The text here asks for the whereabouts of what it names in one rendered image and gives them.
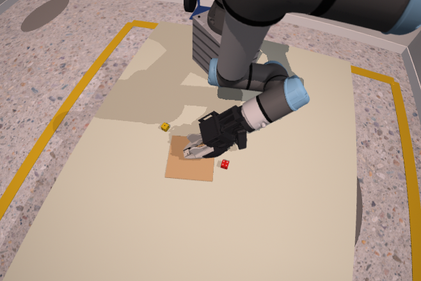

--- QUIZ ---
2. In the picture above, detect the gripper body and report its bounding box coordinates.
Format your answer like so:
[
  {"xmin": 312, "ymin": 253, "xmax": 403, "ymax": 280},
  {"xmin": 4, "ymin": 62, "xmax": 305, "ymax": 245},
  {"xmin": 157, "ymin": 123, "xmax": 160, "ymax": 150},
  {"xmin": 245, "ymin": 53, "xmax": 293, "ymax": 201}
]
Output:
[{"xmin": 198, "ymin": 105, "xmax": 255, "ymax": 148}]

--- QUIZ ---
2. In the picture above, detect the red die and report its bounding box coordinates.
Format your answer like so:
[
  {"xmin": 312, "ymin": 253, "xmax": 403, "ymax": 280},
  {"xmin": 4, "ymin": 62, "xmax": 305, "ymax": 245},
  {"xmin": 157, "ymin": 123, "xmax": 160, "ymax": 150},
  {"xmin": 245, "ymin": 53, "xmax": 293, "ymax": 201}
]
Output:
[{"xmin": 221, "ymin": 160, "xmax": 229, "ymax": 170}]

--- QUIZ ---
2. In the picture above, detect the yellow die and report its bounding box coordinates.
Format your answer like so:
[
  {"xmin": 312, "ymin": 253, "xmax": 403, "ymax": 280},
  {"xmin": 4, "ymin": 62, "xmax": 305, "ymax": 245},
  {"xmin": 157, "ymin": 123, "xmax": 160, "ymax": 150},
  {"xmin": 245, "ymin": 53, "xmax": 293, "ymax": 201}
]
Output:
[{"xmin": 161, "ymin": 122, "xmax": 170, "ymax": 132}]

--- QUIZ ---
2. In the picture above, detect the tan flat mat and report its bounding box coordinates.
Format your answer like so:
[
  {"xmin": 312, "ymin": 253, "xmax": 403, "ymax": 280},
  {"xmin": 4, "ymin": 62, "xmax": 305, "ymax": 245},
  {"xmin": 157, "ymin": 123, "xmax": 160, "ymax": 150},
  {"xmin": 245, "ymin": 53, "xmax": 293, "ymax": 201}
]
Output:
[{"xmin": 165, "ymin": 136, "xmax": 214, "ymax": 182}]

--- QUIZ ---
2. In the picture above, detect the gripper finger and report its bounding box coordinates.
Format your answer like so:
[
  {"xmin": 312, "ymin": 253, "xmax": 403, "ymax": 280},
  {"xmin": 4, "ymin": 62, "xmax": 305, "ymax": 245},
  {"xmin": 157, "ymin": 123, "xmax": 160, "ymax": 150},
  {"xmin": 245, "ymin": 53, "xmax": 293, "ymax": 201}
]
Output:
[
  {"xmin": 183, "ymin": 133, "xmax": 203, "ymax": 151},
  {"xmin": 184, "ymin": 145, "xmax": 228, "ymax": 159}
]

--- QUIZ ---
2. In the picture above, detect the white die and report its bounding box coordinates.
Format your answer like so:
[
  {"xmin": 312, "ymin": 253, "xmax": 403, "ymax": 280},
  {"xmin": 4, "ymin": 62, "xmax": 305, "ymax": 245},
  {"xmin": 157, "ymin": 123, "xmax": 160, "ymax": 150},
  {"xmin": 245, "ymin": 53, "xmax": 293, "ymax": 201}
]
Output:
[{"xmin": 183, "ymin": 149, "xmax": 192, "ymax": 157}]

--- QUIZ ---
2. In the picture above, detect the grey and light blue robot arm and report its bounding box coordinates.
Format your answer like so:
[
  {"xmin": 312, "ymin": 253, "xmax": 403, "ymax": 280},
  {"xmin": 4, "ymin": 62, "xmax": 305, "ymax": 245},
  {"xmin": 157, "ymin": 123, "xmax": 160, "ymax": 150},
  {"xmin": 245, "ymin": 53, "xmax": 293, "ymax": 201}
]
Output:
[{"xmin": 207, "ymin": 0, "xmax": 421, "ymax": 130}]

